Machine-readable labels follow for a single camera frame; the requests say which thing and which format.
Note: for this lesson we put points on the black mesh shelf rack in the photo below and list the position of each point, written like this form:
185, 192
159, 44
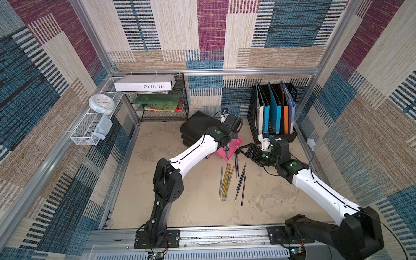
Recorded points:
161, 106

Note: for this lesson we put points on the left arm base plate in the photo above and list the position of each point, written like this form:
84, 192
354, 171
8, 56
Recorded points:
166, 239

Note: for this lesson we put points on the green book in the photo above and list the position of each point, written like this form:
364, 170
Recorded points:
157, 99

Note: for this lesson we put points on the dark blue binder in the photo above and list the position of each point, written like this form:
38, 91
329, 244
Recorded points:
291, 107

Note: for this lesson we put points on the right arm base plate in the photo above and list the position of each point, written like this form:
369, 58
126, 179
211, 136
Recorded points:
285, 235

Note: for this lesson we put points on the black pink drawer unit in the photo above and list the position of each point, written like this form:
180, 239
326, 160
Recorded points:
194, 128

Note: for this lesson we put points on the light blue binder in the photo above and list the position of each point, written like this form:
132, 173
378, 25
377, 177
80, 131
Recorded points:
275, 109
266, 108

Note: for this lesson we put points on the orange binder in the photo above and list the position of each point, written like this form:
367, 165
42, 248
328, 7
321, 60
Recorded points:
285, 109

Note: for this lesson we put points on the white wire basket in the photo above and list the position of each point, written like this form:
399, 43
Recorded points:
81, 135

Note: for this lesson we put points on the black plastic file organizer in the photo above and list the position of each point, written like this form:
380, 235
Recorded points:
255, 113

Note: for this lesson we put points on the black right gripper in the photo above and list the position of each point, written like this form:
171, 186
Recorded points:
254, 153

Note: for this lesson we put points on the blue white cable connector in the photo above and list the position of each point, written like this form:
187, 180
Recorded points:
311, 143

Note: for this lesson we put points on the white round clock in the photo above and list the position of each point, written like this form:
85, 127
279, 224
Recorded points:
102, 104

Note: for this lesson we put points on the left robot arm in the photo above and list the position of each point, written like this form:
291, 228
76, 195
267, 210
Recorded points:
169, 175

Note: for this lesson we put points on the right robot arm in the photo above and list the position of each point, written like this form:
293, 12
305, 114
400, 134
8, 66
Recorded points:
356, 233

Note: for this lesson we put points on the yellow pencil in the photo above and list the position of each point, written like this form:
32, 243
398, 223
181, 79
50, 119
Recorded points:
225, 181
227, 184

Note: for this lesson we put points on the light blue cloth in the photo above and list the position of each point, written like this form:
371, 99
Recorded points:
102, 129

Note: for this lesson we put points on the black pencil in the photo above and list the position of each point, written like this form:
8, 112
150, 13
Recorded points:
234, 161
238, 165

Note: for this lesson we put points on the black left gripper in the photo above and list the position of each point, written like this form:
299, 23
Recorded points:
235, 132

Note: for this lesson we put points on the dark blue pencil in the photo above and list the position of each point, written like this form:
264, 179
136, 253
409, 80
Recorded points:
241, 180
237, 193
243, 190

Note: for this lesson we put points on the pink top drawer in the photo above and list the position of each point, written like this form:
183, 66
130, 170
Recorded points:
233, 147

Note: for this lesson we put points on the white folio box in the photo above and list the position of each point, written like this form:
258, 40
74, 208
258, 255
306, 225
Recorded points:
138, 83

